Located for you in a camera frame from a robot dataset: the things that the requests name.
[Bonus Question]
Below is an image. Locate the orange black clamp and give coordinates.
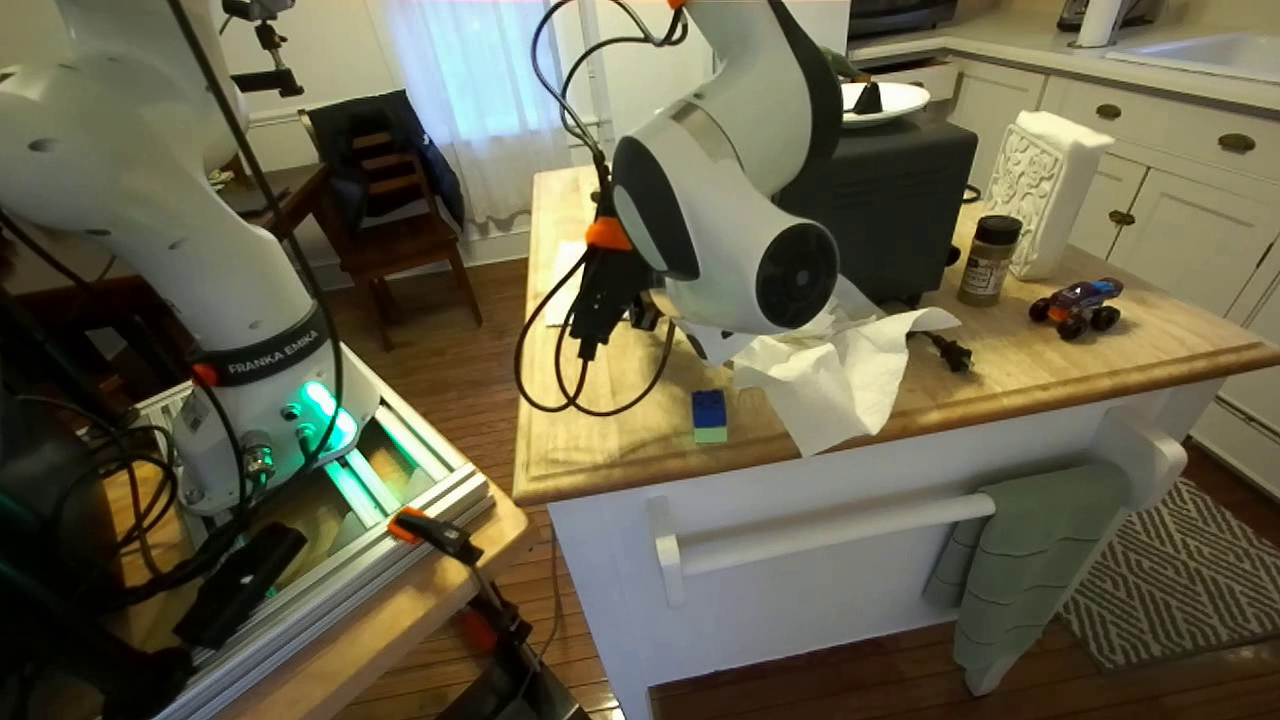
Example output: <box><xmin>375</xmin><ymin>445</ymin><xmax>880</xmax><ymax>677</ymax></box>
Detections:
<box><xmin>389</xmin><ymin>508</ymin><xmax>588</xmax><ymax>720</ymax></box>

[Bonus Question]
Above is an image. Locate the wooden chair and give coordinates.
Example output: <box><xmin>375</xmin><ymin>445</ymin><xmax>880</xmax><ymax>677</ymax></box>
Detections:
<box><xmin>306</xmin><ymin>93</ymin><xmax>482</xmax><ymax>333</ymax></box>

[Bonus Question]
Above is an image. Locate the white ornate napkin holder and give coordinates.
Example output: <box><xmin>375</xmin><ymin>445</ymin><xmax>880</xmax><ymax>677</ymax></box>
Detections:
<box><xmin>988</xmin><ymin>113</ymin><xmax>1111</xmax><ymax>281</ymax></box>

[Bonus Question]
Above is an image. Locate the blue green sponge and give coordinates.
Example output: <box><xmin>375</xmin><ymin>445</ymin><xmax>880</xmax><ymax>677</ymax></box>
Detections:
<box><xmin>692</xmin><ymin>389</ymin><xmax>727</xmax><ymax>445</ymax></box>

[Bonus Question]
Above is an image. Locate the white towel bar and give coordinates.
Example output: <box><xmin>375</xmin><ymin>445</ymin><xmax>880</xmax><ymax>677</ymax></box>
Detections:
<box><xmin>641</xmin><ymin>428</ymin><xmax>1192</xmax><ymax>612</ymax></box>

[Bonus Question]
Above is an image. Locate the toy monster truck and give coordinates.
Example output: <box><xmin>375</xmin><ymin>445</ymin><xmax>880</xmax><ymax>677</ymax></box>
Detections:
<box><xmin>1029</xmin><ymin>278</ymin><xmax>1123</xmax><ymax>342</ymax></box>

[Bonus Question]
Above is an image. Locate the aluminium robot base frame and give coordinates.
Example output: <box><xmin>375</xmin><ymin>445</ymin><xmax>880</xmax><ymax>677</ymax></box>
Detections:
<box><xmin>141</xmin><ymin>348</ymin><xmax>491</xmax><ymax>720</ymax></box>

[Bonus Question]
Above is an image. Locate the white plate on oven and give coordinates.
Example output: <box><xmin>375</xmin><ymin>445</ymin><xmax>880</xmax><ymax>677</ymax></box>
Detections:
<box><xmin>843</xmin><ymin>81</ymin><xmax>929</xmax><ymax>125</ymax></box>

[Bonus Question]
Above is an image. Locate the patterned floor rug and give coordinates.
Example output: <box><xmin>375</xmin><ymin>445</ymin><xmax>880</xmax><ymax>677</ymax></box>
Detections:
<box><xmin>1061</xmin><ymin>482</ymin><xmax>1280</xmax><ymax>669</ymax></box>

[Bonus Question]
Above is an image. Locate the spice jar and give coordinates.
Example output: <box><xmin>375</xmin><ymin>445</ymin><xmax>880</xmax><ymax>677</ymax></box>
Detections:
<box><xmin>960</xmin><ymin>218</ymin><xmax>1024</xmax><ymax>303</ymax></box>

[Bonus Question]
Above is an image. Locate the green hanging towel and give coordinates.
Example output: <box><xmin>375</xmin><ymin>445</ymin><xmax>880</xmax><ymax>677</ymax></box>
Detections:
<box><xmin>923</xmin><ymin>460</ymin><xmax>1127</xmax><ymax>698</ymax></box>

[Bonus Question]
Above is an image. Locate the black mini toaster oven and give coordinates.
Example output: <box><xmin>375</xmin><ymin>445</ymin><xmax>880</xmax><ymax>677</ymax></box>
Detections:
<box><xmin>781</xmin><ymin>121</ymin><xmax>978</xmax><ymax>307</ymax></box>

